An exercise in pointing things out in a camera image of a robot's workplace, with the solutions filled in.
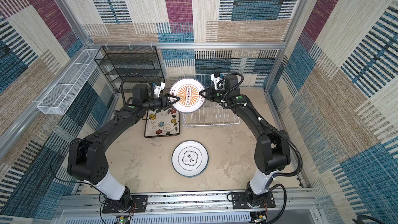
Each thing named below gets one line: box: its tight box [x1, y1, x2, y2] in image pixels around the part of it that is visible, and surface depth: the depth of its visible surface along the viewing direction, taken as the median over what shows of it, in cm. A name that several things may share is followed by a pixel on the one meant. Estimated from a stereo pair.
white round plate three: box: [171, 140, 209, 178], surface depth 87 cm
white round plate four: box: [169, 77, 206, 115], surface depth 83 cm
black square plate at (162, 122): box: [144, 107, 180, 138], surface depth 98 cm
